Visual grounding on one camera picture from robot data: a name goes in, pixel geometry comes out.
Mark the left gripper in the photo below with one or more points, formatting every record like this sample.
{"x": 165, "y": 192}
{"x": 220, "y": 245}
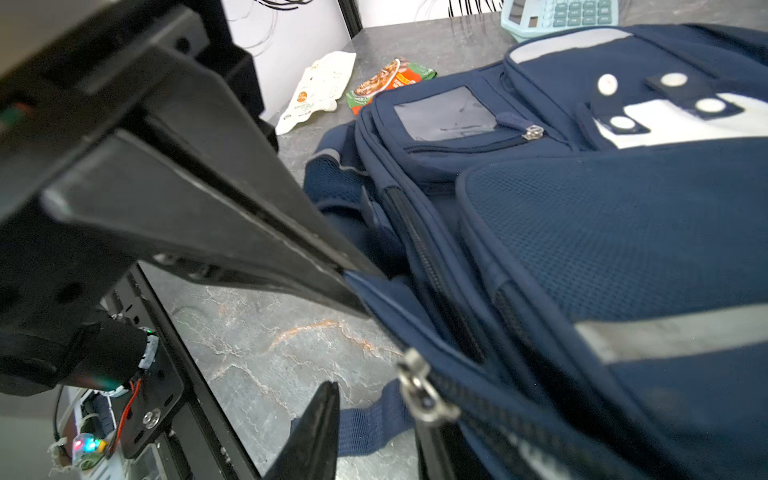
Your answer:
{"x": 137, "y": 135}

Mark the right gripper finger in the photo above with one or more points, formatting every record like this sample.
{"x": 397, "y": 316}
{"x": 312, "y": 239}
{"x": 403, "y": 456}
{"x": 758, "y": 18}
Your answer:
{"x": 311, "y": 451}

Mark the navy blue student backpack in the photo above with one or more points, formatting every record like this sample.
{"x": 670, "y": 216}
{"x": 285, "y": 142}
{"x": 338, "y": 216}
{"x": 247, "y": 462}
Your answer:
{"x": 573, "y": 243}

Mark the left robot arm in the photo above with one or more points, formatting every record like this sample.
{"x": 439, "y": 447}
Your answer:
{"x": 132, "y": 130}

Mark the white cream food pouch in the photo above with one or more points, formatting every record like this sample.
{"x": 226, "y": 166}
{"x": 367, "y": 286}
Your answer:
{"x": 321, "y": 86}

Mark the orange green snack packet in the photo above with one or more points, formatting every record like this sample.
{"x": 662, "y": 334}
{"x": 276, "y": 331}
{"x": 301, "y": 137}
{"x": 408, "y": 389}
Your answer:
{"x": 397, "y": 73}

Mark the teal calculator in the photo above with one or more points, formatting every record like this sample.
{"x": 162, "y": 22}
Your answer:
{"x": 528, "y": 19}

